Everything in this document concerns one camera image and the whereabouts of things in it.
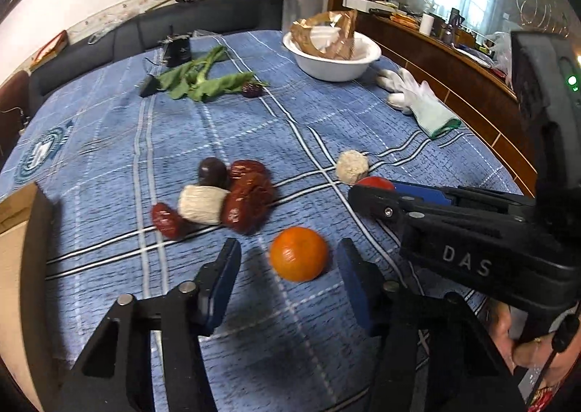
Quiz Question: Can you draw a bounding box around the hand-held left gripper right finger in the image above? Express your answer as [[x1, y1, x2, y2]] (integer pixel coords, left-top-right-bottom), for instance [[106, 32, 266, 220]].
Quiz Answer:
[[336, 237, 527, 412]]

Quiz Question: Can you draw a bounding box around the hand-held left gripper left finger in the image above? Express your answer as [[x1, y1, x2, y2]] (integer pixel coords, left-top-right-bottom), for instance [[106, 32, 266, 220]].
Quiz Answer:
[[57, 237, 242, 412]]

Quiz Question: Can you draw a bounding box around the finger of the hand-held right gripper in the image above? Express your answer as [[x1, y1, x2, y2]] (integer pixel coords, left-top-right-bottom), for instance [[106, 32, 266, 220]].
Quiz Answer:
[[393, 180, 537, 213], [349, 186, 459, 232]]

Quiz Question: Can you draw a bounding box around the red tomato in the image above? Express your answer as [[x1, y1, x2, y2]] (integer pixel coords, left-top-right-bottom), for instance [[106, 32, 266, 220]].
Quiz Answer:
[[356, 176, 397, 191]]

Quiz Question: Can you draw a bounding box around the round beige yam piece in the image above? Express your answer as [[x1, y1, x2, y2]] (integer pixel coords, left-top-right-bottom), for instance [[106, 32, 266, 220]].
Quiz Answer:
[[335, 150, 370, 186]]

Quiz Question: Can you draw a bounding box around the orange mandarin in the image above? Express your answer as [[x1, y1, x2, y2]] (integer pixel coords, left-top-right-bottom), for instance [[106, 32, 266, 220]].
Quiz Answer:
[[269, 227, 329, 283]]

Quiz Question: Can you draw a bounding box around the large red date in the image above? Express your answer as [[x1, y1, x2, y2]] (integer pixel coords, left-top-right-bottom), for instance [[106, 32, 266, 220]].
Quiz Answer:
[[222, 174, 277, 235], [228, 160, 269, 181]]

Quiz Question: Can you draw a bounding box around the cylindrical white yam piece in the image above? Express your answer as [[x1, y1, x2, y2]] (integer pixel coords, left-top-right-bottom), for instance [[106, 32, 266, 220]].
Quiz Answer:
[[177, 184, 231, 226]]

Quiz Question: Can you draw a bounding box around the small red date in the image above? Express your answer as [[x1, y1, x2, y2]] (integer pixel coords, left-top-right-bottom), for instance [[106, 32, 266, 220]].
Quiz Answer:
[[151, 202, 188, 240]]

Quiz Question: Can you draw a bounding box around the dark purple plum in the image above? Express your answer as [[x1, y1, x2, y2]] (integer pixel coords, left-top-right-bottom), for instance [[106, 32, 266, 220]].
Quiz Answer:
[[198, 157, 229, 189]]

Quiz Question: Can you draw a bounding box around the cardboard tray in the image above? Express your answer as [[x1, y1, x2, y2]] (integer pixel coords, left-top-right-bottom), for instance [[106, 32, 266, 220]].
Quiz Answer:
[[0, 182, 73, 399]]

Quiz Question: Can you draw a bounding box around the person's right hand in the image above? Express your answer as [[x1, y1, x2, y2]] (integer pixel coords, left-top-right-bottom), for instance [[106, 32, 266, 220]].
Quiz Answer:
[[489, 303, 568, 376]]

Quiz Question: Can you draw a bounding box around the white work glove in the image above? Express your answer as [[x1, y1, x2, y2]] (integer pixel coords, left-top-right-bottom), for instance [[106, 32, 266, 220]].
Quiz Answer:
[[376, 67, 463, 139]]

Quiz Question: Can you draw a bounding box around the wooden sideboard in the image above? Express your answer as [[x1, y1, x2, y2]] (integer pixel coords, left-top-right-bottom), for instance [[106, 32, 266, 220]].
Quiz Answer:
[[328, 0, 581, 197]]

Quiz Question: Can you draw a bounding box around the white bowl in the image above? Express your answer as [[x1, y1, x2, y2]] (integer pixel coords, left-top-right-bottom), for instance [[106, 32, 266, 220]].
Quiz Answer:
[[282, 28, 382, 81]]

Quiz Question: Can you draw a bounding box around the white plastic bag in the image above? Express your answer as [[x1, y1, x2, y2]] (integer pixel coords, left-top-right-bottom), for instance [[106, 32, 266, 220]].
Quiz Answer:
[[485, 31, 516, 72]]

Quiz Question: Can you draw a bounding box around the small dark fruit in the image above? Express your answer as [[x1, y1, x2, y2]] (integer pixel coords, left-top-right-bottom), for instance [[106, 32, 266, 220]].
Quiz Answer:
[[240, 81, 269, 99]]

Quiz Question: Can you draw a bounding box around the dark bottle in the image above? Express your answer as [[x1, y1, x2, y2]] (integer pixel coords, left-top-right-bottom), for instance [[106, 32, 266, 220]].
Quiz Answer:
[[447, 8, 466, 34]]

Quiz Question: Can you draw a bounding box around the blue plaid tablecloth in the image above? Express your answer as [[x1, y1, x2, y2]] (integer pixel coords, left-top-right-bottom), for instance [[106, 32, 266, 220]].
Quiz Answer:
[[0, 30, 523, 412]]

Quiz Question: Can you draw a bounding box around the brown paper packaging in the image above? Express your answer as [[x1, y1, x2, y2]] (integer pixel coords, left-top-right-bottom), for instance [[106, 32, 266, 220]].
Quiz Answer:
[[290, 9, 359, 62]]

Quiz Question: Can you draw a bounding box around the white box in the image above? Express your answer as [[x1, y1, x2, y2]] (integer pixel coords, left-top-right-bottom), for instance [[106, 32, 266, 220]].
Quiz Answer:
[[342, 0, 400, 16]]

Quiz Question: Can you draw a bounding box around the green leafy vegetable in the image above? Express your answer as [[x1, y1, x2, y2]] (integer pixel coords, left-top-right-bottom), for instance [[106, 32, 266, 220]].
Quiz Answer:
[[155, 45, 256, 103]]

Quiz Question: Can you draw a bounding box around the clear plastic container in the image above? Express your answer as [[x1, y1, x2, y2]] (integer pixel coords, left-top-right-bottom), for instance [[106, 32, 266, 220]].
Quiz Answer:
[[284, 0, 330, 32]]

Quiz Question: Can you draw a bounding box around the black device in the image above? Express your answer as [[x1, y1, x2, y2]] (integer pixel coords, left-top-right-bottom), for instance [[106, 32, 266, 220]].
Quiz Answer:
[[158, 25, 191, 68]]

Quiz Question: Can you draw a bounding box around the black leather sofa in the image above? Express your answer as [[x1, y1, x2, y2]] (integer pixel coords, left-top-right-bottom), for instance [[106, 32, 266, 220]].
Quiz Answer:
[[29, 0, 284, 97]]

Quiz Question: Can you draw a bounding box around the red flat box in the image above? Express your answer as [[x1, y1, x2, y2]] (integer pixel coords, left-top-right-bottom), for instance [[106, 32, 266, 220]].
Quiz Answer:
[[31, 30, 70, 68]]

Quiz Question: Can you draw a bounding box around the black cord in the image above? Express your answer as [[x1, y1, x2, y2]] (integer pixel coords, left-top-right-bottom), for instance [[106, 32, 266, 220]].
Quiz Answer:
[[527, 303, 578, 404]]

